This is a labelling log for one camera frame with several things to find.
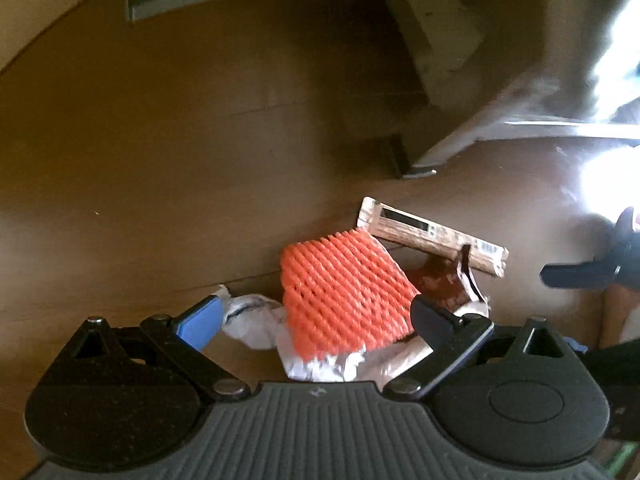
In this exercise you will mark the brown wood-print wrapper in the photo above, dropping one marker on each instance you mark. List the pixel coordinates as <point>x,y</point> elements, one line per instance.
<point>415,232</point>

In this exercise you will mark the orange foam fruit net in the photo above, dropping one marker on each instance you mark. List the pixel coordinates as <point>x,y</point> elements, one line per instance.
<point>340,290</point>

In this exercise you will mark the silver foil wrapper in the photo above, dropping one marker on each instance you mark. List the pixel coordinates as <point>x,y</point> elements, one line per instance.
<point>325,367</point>

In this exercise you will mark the blurred grey furniture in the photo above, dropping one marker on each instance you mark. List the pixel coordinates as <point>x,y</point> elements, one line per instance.
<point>500,110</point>

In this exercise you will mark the brown glossy wrapper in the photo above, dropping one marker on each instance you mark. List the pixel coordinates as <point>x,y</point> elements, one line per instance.
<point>440,280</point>

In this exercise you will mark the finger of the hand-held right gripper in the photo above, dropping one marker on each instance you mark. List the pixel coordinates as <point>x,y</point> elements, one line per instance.
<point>575,275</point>

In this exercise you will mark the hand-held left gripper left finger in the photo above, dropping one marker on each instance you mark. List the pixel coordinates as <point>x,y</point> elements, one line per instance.
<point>200,322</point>

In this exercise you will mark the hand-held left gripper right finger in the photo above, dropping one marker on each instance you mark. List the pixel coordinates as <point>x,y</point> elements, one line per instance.
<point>432,320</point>

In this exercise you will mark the white crumpled paper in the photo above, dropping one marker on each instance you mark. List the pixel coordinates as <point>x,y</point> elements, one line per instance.
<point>250,320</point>

